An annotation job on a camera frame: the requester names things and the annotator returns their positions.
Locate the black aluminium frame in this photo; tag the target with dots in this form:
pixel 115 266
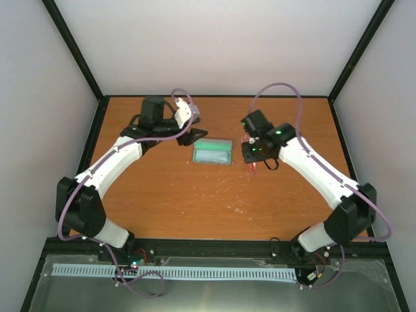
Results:
pixel 211 249

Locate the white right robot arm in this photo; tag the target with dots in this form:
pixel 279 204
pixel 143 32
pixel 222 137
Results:
pixel 352 204

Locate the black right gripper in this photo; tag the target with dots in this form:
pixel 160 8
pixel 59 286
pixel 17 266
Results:
pixel 247 156

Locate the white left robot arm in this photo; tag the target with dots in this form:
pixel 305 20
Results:
pixel 79 205

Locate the light blue cleaning cloth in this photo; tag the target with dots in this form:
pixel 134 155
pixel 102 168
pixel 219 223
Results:
pixel 211 156

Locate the light blue slotted cable duct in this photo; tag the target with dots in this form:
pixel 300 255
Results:
pixel 180 273

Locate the grey metal front plate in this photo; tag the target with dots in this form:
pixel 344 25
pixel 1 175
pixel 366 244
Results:
pixel 345 286

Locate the pink transparent sunglasses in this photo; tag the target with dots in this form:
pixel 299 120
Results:
pixel 251 168

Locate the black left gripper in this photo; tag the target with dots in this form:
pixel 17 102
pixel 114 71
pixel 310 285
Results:
pixel 187 139

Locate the grey glasses case green lining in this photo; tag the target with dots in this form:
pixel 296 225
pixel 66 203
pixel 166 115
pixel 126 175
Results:
pixel 213 145

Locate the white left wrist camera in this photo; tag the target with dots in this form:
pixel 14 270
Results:
pixel 185 113

